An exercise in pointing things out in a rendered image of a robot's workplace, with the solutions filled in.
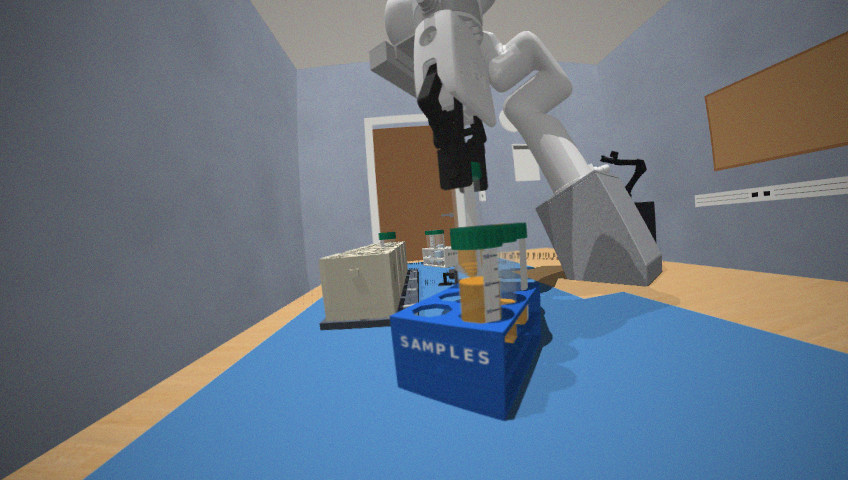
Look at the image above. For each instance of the blue table mat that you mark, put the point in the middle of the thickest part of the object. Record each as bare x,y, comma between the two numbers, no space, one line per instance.
621,387

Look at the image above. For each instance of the white tube rack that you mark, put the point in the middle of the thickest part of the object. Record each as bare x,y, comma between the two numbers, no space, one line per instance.
449,259

